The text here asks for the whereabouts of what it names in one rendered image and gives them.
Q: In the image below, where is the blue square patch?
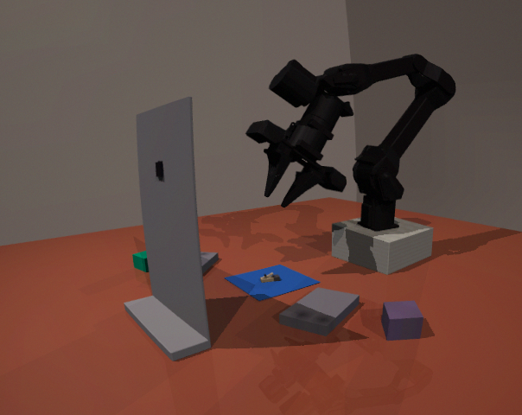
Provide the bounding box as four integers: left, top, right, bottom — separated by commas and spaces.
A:
225, 265, 320, 301

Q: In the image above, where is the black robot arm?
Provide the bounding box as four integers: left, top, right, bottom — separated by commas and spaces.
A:
269, 54, 456, 232

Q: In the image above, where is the small green block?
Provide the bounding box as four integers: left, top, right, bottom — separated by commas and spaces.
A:
132, 251, 149, 272

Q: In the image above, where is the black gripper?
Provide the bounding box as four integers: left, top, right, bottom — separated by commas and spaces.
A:
245, 114, 347, 208

